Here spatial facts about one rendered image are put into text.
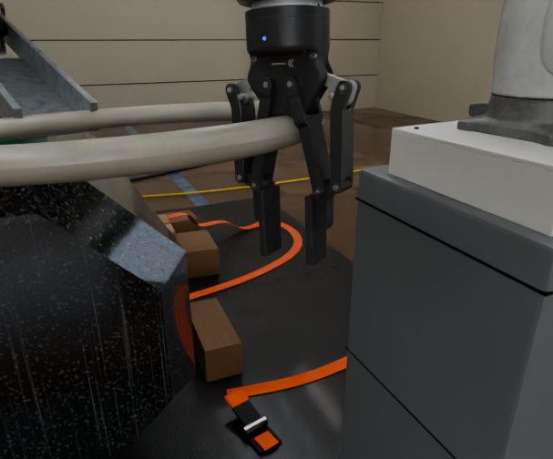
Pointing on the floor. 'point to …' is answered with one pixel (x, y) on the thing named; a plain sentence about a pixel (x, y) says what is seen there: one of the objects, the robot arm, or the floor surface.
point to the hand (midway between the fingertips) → (291, 227)
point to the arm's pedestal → (459, 331)
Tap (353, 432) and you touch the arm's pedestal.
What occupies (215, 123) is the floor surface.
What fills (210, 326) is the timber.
